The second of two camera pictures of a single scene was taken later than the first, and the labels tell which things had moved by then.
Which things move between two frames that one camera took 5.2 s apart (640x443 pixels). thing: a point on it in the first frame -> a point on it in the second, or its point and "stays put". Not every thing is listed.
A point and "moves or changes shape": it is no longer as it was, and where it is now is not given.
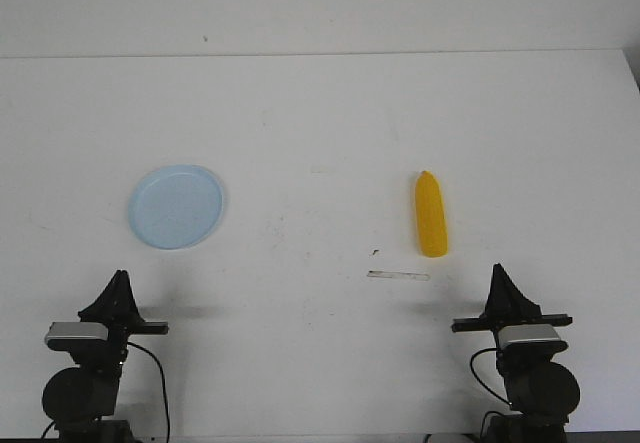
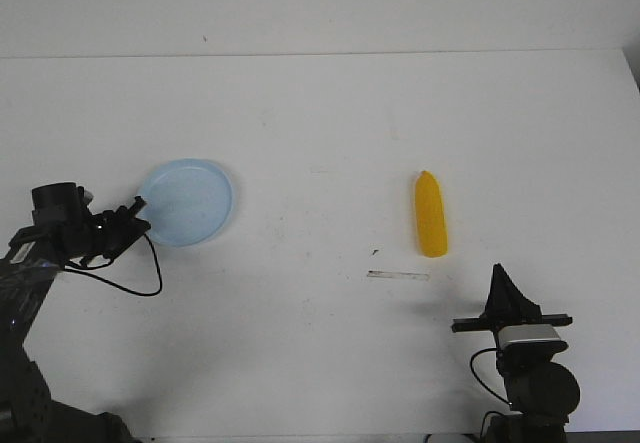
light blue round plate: x=176 y=207 moves or changes shape
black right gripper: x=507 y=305 stays put
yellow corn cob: x=430 y=216 stays put
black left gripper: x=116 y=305 -> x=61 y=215
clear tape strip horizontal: x=398 y=275 stays put
